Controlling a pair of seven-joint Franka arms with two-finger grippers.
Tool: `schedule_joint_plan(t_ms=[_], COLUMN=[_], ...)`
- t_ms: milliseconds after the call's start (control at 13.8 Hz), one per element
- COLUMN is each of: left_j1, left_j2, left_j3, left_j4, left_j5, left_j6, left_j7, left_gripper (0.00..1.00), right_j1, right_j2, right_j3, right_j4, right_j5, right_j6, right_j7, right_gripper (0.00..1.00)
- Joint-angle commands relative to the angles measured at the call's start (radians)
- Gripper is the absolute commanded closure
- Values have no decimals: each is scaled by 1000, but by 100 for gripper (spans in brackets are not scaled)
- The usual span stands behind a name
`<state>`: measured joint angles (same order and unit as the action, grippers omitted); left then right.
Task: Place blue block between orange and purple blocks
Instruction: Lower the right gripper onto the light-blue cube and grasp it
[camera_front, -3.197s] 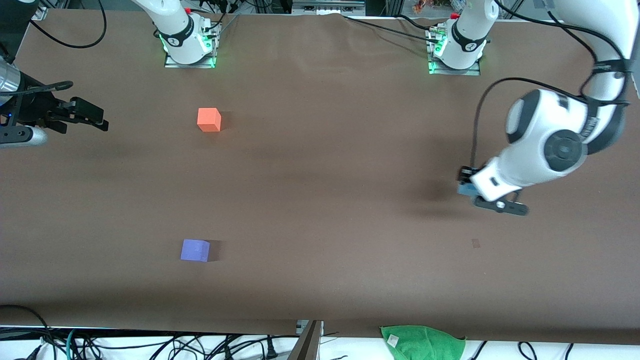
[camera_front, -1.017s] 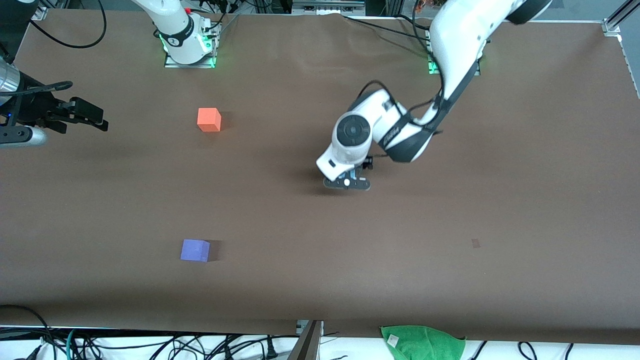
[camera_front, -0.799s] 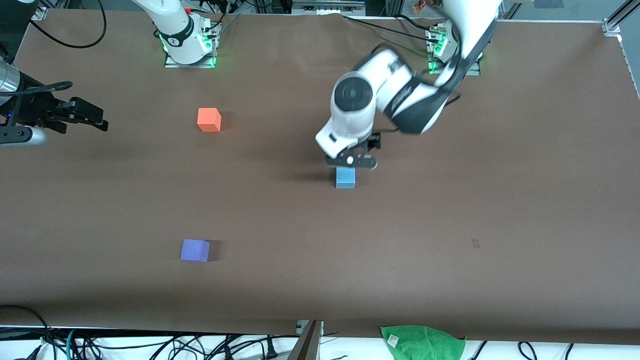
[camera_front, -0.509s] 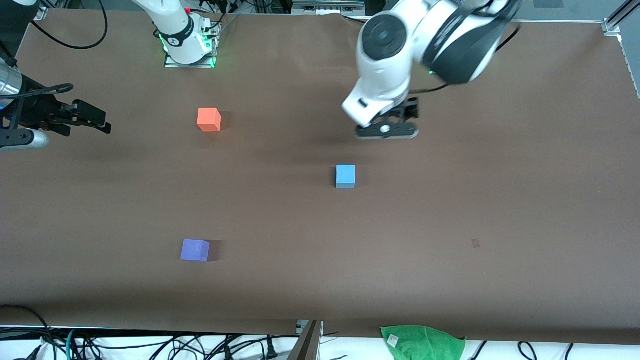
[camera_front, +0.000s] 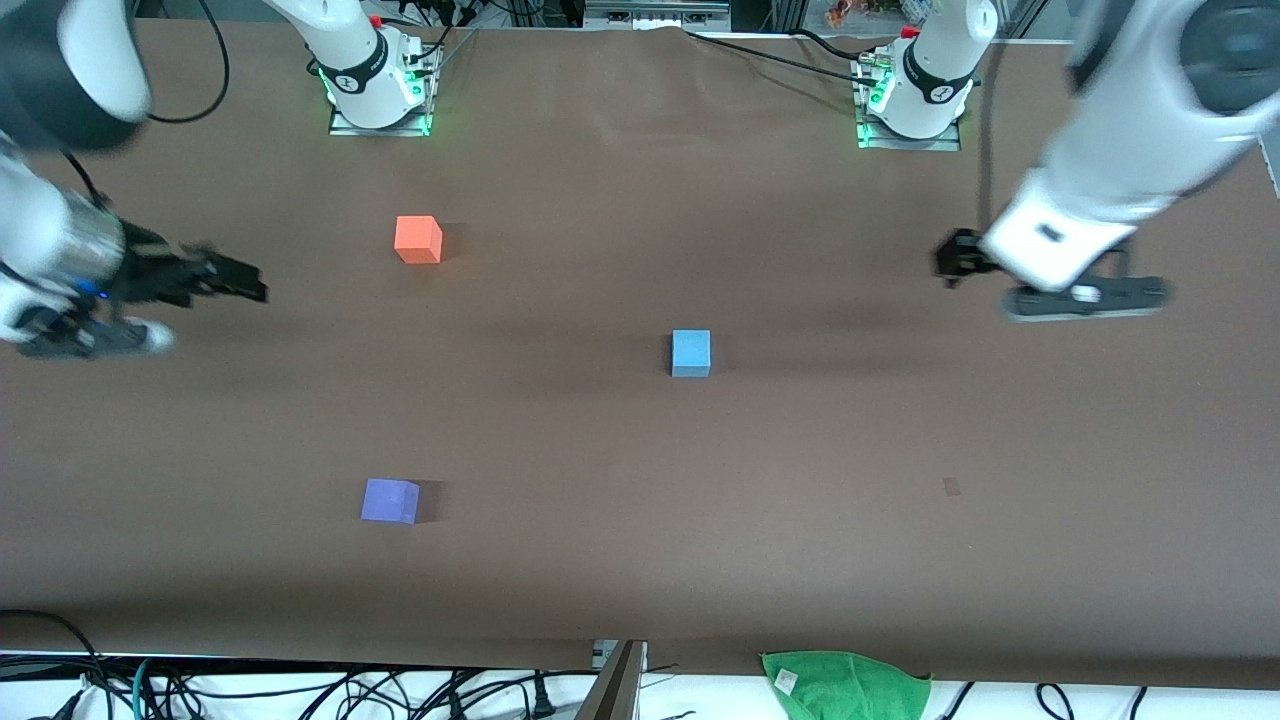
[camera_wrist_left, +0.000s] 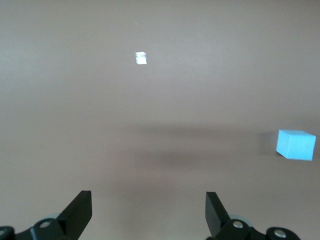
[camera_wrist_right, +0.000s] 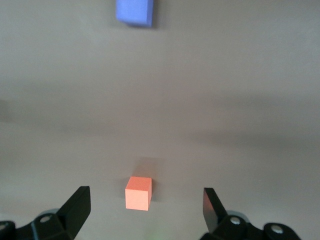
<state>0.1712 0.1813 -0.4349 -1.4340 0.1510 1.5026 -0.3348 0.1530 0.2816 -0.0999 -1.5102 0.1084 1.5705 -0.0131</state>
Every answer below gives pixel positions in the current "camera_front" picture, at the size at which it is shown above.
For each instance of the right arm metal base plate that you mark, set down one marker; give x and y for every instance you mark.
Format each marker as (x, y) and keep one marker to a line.
(380, 127)

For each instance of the purple foam block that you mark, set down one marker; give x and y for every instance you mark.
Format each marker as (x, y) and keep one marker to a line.
(388, 501)

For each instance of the brown table cover sheet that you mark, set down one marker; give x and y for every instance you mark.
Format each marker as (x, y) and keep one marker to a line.
(640, 450)

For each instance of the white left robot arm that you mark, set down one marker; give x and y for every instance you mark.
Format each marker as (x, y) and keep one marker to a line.
(1120, 150)

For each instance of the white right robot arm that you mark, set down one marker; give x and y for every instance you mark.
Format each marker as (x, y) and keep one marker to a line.
(40, 230)

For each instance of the orange foam block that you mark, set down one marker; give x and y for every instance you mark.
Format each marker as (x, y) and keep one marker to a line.
(417, 241)

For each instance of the aluminium frame profile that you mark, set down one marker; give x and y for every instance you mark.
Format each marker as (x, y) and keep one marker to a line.
(655, 12)

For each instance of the green microfiber cloth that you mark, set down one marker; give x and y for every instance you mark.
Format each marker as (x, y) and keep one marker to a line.
(845, 688)

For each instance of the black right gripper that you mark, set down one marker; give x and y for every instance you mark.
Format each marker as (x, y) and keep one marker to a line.
(160, 275)

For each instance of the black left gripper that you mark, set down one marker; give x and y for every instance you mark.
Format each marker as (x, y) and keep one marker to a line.
(962, 255)

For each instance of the light blue foam block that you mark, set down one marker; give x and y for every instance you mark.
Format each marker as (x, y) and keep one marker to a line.
(691, 353)

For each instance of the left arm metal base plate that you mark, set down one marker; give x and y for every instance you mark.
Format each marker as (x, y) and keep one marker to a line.
(910, 143)

